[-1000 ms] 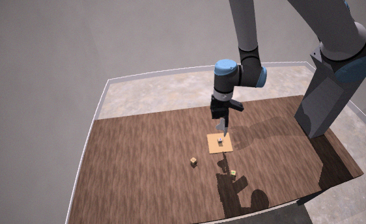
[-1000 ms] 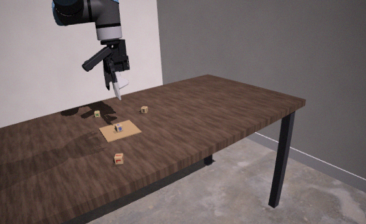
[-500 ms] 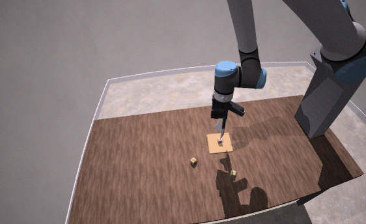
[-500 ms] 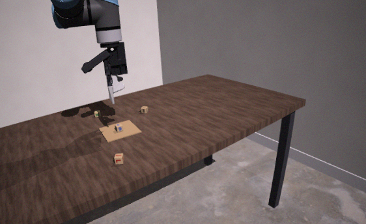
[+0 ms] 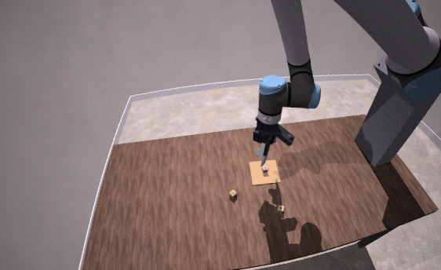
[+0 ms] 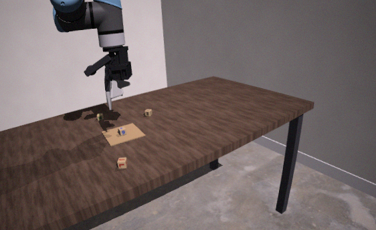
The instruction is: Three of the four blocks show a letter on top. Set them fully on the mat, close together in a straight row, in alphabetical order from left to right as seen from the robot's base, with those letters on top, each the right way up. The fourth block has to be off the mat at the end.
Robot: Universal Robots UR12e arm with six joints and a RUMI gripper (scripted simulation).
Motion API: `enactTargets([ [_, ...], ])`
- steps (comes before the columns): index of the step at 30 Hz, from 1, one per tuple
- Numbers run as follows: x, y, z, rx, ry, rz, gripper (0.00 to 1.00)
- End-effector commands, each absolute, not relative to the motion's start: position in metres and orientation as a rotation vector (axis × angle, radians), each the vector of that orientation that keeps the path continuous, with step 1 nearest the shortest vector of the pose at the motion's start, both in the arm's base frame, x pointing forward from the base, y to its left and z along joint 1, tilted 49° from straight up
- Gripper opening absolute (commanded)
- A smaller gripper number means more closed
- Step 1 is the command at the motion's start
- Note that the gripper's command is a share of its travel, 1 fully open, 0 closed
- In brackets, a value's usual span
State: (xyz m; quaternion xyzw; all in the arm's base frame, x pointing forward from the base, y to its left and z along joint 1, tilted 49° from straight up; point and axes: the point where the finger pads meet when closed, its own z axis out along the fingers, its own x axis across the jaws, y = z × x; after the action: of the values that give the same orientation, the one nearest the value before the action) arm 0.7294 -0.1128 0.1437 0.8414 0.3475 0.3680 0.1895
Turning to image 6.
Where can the peach mat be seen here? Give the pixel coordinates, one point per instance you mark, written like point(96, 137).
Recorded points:
point(113, 137)

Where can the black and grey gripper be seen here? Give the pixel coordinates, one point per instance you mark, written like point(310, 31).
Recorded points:
point(113, 71)

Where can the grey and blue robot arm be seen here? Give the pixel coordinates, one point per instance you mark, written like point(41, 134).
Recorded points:
point(103, 15)

